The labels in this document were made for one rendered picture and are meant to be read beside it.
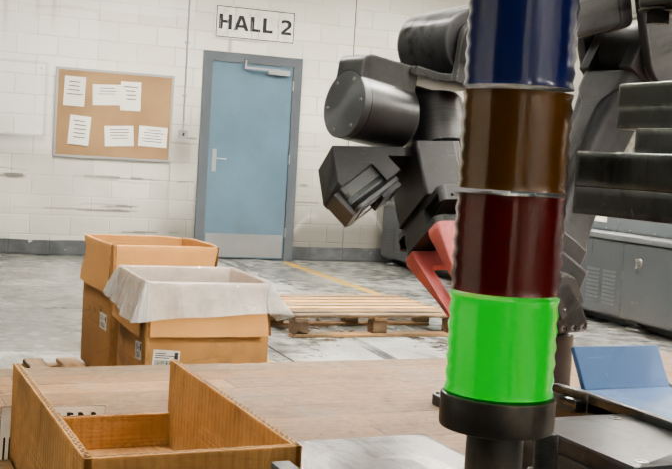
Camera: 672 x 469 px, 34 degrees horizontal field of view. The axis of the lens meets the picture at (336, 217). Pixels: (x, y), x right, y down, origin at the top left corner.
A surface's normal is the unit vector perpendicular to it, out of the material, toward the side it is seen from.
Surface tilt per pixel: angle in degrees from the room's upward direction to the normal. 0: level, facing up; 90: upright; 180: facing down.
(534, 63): 76
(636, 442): 0
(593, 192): 90
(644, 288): 90
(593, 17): 95
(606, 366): 60
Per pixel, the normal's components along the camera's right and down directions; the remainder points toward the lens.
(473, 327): -0.60, -0.24
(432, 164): 0.29, -0.44
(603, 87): -0.68, -0.50
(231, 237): 0.36, 0.07
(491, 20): -0.63, 0.25
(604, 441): 0.06, -1.00
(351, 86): -0.80, -0.15
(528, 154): 0.11, -0.18
